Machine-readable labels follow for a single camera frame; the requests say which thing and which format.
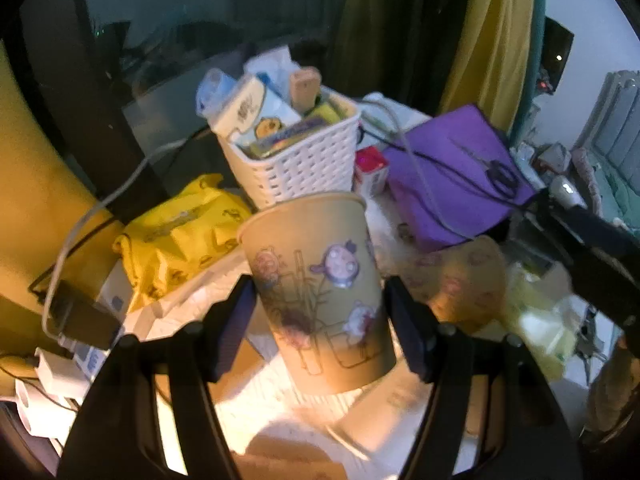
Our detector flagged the brown paper cup pig print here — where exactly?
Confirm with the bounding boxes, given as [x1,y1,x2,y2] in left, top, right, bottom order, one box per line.
[398,236,508,334]

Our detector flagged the brown cartoon paper cup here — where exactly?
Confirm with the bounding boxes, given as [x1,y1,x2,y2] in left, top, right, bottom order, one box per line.
[238,192,396,396]

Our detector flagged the white power strip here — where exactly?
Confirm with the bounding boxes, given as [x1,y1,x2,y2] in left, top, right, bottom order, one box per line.
[1,348,92,445]

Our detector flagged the yellow tissue pack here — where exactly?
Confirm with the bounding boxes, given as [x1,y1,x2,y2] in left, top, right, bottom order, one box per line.
[503,262,580,382]

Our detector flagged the black scissors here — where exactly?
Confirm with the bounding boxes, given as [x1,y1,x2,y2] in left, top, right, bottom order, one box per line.
[450,139,521,198]

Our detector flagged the purple cloth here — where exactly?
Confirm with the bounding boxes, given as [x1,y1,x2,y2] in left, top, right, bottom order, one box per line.
[383,104,536,252]

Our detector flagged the yellow curtain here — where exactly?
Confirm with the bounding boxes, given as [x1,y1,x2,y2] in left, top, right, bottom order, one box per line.
[438,0,534,132]

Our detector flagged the yellow plastic bag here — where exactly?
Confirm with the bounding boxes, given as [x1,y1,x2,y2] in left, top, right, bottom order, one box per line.
[113,174,252,312]

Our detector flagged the red white small carton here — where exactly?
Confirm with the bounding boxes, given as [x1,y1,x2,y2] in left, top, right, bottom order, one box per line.
[354,145,388,196]

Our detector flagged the white perforated plastic basket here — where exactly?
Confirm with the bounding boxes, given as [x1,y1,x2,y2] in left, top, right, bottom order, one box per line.
[218,87,361,210]

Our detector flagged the black cable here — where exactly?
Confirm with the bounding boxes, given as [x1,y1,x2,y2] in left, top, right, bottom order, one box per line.
[357,127,532,208]

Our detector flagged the grey cable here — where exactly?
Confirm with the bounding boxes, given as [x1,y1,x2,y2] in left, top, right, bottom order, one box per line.
[359,97,476,241]

